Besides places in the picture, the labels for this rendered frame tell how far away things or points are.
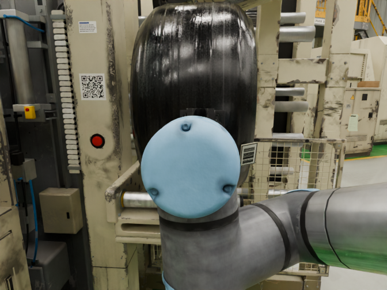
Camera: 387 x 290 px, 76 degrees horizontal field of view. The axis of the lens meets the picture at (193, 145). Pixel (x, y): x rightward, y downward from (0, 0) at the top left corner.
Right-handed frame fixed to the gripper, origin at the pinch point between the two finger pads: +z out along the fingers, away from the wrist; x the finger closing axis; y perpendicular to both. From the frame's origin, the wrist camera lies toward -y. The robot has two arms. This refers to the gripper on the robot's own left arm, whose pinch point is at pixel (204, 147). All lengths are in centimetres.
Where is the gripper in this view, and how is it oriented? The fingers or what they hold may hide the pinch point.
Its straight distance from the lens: 52.8
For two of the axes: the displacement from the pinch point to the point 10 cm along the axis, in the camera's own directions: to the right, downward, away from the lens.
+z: 0.8, -1.0, 9.9
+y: 0.1, -9.9, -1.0
